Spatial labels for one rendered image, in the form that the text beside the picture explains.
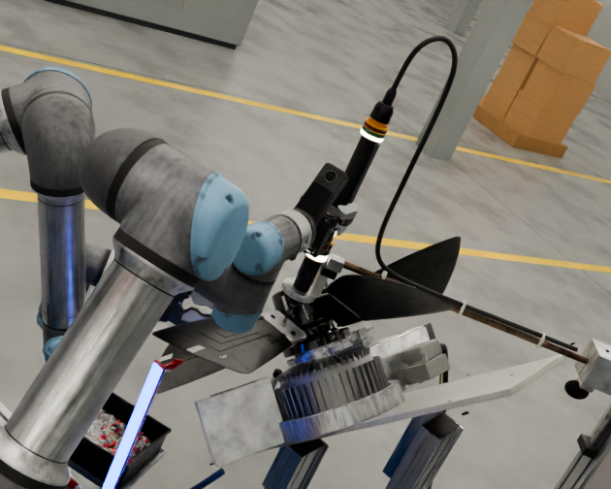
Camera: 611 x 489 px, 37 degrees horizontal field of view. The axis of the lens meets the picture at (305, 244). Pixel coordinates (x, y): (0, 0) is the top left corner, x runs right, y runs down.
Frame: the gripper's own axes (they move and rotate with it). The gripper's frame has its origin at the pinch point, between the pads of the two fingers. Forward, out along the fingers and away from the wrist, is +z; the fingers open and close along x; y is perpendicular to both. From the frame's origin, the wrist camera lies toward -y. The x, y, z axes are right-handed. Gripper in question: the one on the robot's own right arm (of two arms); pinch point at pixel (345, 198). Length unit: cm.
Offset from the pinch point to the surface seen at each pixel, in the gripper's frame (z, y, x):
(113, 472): -37, 52, -6
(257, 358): -19.0, 27.4, 3.3
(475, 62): 598, 68, -123
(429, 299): -4.6, 6.5, 23.0
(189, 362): -1, 49, -15
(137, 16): 502, 147, -379
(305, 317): 2.1, 26.7, 2.3
